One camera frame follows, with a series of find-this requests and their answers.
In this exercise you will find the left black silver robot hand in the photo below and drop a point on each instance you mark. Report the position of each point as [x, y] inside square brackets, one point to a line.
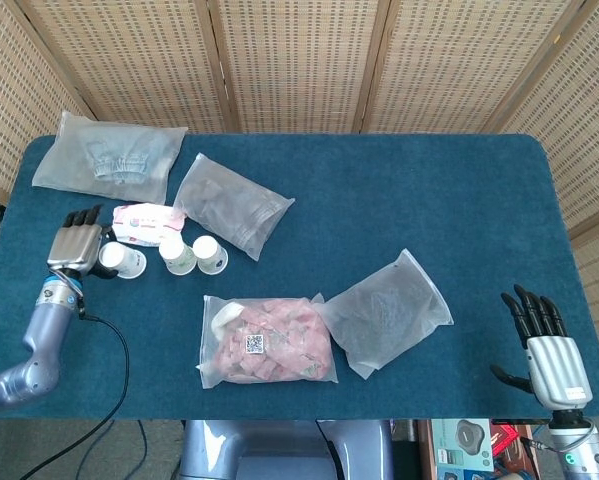
[74, 247]

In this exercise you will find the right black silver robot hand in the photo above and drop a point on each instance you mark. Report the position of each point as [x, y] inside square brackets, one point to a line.
[556, 370]

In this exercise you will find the paper cup green flower print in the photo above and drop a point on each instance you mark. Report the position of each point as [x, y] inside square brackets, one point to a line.
[176, 257]

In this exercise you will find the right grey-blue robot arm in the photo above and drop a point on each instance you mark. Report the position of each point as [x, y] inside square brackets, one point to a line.
[579, 455]

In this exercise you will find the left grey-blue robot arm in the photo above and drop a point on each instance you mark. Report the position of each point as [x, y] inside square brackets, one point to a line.
[44, 330]

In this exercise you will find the paper cup blue flower print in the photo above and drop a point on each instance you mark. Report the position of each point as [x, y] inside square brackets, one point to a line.
[126, 260]

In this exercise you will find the paper cup fern navy flower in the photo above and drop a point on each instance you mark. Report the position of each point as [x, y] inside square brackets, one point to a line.
[209, 255]

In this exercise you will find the pink white wet wipes pack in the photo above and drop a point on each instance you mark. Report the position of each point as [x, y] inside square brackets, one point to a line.
[149, 222]

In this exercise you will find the red box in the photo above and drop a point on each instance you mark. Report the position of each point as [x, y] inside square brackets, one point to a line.
[511, 435]

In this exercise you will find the frosted bag with grey garment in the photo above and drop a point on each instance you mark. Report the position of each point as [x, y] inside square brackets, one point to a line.
[79, 160]

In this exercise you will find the teal product box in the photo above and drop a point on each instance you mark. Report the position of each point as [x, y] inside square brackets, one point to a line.
[464, 440]

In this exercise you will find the frosted bag with dark garment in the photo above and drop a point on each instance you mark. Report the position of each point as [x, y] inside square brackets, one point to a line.
[229, 205]
[384, 315]

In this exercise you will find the frosted bag pink floral garment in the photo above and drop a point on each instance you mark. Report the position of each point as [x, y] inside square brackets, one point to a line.
[279, 345]

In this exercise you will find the teal fabric table cover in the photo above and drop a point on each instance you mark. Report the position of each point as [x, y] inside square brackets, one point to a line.
[379, 200]

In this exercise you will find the grey-blue robot torso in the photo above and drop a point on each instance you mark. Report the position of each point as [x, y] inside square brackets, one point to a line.
[279, 450]

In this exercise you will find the woven rattan folding screen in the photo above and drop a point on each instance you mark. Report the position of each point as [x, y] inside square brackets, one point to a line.
[299, 60]

